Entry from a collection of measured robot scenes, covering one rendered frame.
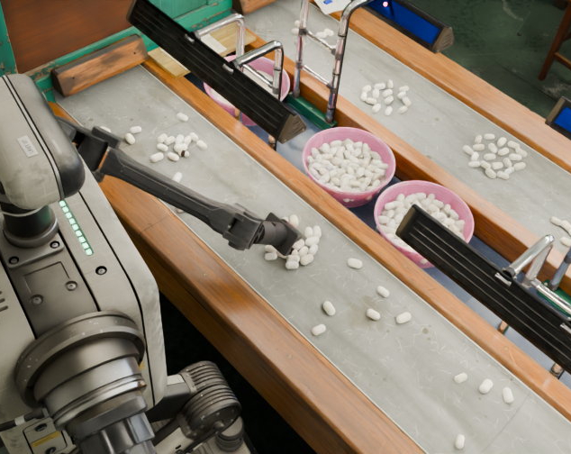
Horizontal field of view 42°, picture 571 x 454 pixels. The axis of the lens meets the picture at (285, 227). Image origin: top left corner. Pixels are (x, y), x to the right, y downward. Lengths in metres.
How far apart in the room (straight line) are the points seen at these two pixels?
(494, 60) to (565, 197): 1.83
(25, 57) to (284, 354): 1.11
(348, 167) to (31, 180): 1.40
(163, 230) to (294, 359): 0.49
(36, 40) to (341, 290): 1.08
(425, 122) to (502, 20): 2.02
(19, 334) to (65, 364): 0.07
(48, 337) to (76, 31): 1.46
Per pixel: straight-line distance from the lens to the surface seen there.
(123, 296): 0.96
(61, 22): 2.23
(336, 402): 1.66
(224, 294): 1.79
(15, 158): 0.86
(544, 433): 1.78
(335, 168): 2.13
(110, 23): 2.33
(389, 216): 2.03
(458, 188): 2.12
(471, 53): 3.98
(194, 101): 2.27
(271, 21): 2.65
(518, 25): 4.29
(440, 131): 2.31
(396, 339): 1.79
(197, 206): 1.67
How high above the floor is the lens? 2.23
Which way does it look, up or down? 49 degrees down
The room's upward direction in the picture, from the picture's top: 6 degrees clockwise
